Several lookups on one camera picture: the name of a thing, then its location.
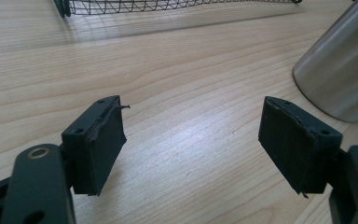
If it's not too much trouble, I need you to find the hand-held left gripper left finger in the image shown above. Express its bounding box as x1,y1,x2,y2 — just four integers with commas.
61,94,131,197

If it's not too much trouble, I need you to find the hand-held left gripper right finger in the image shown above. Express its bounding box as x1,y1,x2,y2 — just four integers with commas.
257,95,344,199

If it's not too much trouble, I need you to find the stainless steel cup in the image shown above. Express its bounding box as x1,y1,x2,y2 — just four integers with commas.
292,0,358,123

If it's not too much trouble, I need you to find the black wire mesh basket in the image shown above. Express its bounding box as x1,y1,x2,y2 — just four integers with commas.
53,0,303,19

